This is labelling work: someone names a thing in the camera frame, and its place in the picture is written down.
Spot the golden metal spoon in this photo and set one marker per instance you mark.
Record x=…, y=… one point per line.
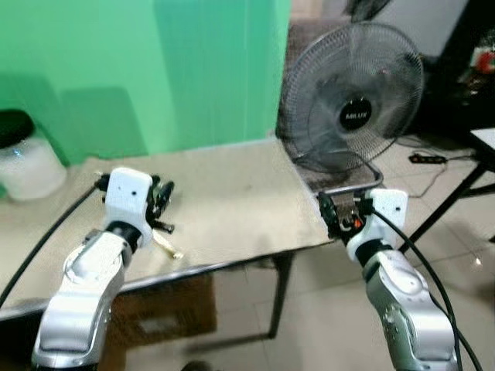
x=170, y=247

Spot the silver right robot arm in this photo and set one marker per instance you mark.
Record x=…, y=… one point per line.
x=402, y=301

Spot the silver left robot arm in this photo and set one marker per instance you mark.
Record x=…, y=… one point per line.
x=85, y=286

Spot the beige table with black legs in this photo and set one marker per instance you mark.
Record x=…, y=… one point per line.
x=232, y=193

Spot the brown cardboard box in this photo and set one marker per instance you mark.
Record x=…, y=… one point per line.
x=166, y=309

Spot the black electric fan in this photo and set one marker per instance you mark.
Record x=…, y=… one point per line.
x=354, y=114

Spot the black power strip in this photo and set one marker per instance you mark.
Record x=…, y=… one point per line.
x=427, y=158

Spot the white table with black legs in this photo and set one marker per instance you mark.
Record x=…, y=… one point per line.
x=483, y=141

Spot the white jar with black lid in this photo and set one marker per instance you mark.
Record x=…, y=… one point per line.
x=27, y=166

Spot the dark robot foot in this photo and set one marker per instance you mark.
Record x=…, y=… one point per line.
x=197, y=365

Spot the dark cabinet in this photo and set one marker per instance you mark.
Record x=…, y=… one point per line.
x=464, y=93

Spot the brown sofa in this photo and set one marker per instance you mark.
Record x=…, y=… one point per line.
x=305, y=42

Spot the red and white packet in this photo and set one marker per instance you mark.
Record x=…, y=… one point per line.
x=486, y=62

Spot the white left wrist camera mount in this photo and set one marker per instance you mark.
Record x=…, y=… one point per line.
x=128, y=197

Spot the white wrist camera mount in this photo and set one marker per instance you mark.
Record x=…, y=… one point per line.
x=384, y=220
x=128, y=197

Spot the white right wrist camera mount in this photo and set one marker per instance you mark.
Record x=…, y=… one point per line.
x=384, y=220

